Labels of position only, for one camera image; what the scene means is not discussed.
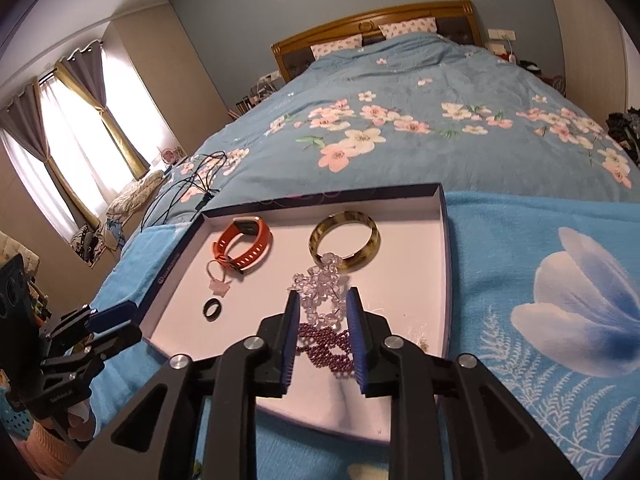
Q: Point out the beige wardrobe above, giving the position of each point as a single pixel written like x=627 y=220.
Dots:
x=175 y=75
x=580 y=25

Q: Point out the small red white object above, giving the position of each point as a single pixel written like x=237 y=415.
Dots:
x=507 y=52

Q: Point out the mottled green bangle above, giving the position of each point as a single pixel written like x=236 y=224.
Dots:
x=345 y=217

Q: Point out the orange smart watch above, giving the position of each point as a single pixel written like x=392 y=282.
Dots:
x=227 y=241

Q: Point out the spotted pillow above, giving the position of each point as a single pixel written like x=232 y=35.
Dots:
x=407 y=26
x=335 y=47

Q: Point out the blue flower-print towel blanket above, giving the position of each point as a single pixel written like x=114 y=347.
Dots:
x=500 y=240

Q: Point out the wooden bed headboard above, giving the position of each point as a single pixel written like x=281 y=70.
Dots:
x=350 y=25

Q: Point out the small pink fan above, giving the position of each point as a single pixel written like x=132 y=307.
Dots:
x=170 y=155

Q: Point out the teal perforated basket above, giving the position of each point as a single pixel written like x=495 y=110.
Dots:
x=17 y=412

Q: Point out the wooden bed floral duvet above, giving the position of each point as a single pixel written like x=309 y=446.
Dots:
x=425 y=150

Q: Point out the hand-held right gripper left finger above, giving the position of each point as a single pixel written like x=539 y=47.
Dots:
x=292 y=345

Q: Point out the cream bundled blanket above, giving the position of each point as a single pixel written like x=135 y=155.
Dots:
x=135 y=195

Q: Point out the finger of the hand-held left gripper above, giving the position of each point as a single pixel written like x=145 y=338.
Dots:
x=115 y=315
x=117 y=340

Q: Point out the small gold earring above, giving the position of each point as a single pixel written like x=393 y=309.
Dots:
x=424 y=345

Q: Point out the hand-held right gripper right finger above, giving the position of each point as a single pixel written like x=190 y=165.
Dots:
x=357 y=345

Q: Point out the dark blue shallow box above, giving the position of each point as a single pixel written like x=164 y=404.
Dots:
x=295 y=230

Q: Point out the row of cosmetic bottles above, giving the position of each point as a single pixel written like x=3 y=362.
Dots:
x=250 y=100

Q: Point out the pile of colourful clothes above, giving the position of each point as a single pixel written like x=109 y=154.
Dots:
x=95 y=242

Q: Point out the white wall socket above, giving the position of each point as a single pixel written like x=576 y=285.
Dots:
x=501 y=34

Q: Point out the grey and yellow curtain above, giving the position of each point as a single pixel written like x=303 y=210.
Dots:
x=90 y=75

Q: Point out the pile of dark clothes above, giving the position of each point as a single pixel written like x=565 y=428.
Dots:
x=625 y=135

